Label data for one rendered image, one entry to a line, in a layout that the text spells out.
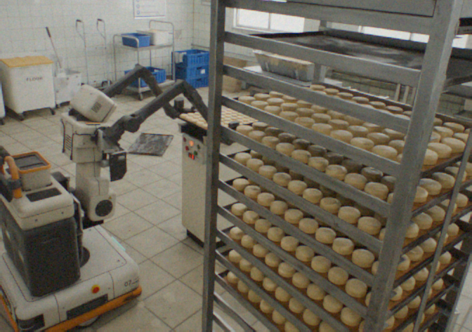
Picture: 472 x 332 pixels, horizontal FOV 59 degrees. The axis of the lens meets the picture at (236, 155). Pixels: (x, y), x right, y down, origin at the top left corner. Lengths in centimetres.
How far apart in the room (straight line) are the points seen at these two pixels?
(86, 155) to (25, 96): 366
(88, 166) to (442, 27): 197
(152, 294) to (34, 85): 381
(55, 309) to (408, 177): 199
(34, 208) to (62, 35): 484
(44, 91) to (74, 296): 395
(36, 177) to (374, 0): 183
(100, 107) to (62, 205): 52
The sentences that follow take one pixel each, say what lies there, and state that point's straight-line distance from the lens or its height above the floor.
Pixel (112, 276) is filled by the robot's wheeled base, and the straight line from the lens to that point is 252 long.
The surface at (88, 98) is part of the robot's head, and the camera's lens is 229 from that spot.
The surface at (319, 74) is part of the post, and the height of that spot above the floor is 154.
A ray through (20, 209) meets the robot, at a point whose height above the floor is 81.
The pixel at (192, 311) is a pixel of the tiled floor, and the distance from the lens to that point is 267.
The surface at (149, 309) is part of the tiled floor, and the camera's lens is 269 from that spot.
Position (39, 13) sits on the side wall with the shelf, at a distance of 662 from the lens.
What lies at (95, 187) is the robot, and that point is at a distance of 242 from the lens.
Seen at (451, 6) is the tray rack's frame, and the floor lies 181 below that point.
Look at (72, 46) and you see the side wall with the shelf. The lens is 687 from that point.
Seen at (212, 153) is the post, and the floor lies 134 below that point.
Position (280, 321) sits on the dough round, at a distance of 138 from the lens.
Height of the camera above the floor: 183
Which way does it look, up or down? 23 degrees down
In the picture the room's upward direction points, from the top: 3 degrees clockwise
